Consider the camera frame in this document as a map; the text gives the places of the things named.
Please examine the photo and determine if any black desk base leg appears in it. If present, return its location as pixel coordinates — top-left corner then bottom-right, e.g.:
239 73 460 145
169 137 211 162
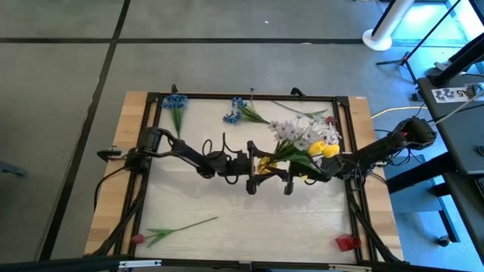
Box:
385 153 461 249

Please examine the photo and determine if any yellow cable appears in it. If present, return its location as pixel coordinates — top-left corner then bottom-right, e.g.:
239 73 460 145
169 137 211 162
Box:
371 106 430 120

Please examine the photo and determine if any black aluminium table frame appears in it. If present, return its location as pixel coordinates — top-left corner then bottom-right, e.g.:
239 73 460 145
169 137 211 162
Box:
88 85 404 265

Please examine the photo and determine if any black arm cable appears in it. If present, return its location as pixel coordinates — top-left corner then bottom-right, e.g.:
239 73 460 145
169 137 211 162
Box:
93 165 128 212

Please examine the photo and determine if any black crossbeam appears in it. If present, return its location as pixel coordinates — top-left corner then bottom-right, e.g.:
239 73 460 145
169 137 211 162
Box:
0 255 484 272

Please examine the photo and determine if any red artificial tulip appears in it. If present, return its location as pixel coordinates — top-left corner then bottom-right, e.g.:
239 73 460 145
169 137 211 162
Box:
271 100 338 126
130 217 219 246

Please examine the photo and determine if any white round-based column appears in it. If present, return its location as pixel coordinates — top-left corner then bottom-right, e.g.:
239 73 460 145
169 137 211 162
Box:
361 0 417 52

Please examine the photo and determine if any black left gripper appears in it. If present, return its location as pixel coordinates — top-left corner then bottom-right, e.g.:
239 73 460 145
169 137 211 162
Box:
226 141 275 196

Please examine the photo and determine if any black tripod stand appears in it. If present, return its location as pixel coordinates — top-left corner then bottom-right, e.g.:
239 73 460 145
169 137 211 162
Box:
376 0 464 84

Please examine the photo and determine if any silver aluminium bracket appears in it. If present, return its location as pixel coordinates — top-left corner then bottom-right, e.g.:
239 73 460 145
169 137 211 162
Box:
328 264 374 272
119 259 162 270

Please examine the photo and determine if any black desk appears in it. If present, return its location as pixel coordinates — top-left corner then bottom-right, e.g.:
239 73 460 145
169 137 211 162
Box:
417 75 484 261

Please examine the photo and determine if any grey desk cable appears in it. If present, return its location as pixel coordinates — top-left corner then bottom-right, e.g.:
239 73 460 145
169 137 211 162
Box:
433 90 484 125

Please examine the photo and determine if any black diagonal post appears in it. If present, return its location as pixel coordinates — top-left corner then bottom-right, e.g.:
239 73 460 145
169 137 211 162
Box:
429 33 484 88

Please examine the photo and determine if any blue artificial flower bunch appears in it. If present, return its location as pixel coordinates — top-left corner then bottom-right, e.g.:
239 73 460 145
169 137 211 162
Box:
161 93 189 139
222 87 270 125

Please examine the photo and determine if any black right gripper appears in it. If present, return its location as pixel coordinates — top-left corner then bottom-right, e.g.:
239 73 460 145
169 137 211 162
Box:
272 162 336 196

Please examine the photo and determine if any yellow ribbed glass vase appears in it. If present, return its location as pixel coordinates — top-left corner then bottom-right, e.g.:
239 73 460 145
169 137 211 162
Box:
256 156 279 175

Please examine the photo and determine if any white printed paper label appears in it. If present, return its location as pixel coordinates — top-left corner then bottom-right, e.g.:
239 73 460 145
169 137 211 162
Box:
430 86 478 104

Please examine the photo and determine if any white artificial flower bunch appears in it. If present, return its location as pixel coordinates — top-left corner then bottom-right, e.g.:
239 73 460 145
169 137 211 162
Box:
268 113 343 167

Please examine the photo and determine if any grey floor object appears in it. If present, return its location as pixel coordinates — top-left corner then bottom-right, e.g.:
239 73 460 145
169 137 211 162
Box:
0 161 29 178

